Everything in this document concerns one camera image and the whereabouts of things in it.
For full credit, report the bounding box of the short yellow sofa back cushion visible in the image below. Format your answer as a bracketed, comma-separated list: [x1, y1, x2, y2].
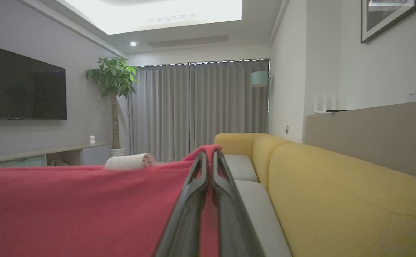
[252, 135, 295, 192]
[214, 133, 267, 160]

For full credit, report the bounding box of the grey pleated curtain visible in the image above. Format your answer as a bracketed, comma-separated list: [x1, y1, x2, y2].
[127, 59, 270, 162]

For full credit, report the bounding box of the dark framed wall picture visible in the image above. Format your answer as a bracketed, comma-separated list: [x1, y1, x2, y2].
[360, 0, 416, 44]

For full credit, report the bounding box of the grey sofa seat cushion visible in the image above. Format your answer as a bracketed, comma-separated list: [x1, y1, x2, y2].
[224, 154, 259, 183]
[234, 180, 292, 257]

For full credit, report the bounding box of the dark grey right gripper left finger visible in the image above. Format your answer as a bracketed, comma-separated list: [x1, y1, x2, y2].
[152, 151, 209, 257]

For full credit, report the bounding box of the black wall television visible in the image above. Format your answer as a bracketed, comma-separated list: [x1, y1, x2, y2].
[0, 42, 68, 121]

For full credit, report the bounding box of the long yellow sofa back cushion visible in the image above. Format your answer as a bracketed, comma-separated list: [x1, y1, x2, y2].
[268, 143, 416, 257]

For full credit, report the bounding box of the grey ceiling vent panel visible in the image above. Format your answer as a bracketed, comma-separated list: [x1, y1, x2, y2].
[147, 35, 229, 49]

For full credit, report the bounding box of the beige half wall panel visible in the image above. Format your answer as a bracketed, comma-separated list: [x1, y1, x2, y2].
[305, 99, 416, 183]

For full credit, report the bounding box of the white cylindrical roll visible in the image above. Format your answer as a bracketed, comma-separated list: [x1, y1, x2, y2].
[104, 153, 157, 170]

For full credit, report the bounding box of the red and white garment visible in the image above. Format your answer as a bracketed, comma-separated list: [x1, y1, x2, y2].
[0, 144, 223, 257]

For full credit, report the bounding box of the low light television cabinet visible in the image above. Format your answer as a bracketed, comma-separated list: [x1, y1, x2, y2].
[0, 143, 110, 168]

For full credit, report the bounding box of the mint green lamp shade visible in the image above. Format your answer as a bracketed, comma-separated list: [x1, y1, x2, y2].
[250, 71, 271, 88]

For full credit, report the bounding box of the green leafy indoor tree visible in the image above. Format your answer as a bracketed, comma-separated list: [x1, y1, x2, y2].
[82, 57, 140, 150]

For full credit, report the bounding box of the white router with antennas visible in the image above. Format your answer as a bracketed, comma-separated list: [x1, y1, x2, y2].
[314, 91, 347, 114]

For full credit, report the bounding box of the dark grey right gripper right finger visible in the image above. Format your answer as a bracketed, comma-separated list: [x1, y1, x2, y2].
[211, 150, 266, 257]

